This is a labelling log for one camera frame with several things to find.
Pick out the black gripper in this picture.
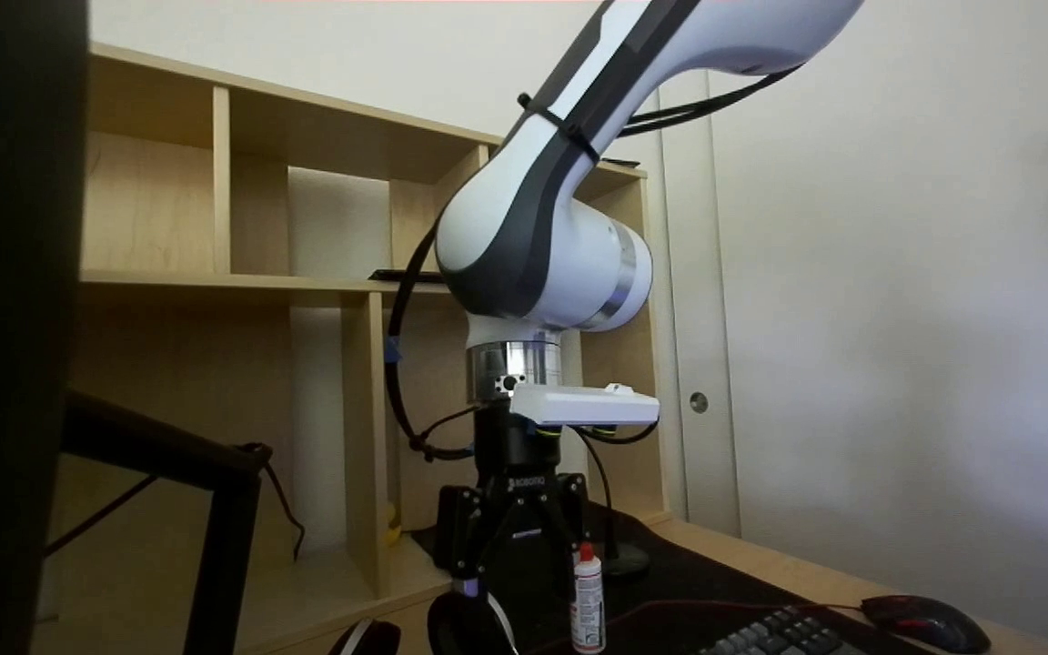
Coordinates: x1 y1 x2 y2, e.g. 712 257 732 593
432 397 592 581

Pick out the light wooden shelf unit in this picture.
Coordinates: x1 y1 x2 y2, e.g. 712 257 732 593
29 40 675 655

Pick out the white glue bottle red cap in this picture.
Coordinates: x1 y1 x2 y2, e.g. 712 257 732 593
567 539 611 655

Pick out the black desk mat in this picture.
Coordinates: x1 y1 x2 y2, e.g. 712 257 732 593
410 503 916 655

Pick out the white door with knob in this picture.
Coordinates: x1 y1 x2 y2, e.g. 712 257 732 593
652 70 748 539

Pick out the flat black tablet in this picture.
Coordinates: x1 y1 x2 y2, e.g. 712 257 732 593
369 267 456 290

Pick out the black monitor stand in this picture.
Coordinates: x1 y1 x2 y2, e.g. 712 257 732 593
45 391 276 655

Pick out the grey mechanical keyboard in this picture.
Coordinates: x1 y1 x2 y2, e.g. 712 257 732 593
700 602 874 655

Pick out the black and red mouse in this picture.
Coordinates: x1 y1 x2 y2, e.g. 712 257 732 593
857 588 993 655

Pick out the dark computer monitor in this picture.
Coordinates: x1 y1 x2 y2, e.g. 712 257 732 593
0 0 96 655

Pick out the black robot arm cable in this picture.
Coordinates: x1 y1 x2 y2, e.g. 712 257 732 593
381 64 798 466

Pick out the thin black cable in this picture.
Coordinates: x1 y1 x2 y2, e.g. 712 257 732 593
253 439 310 563

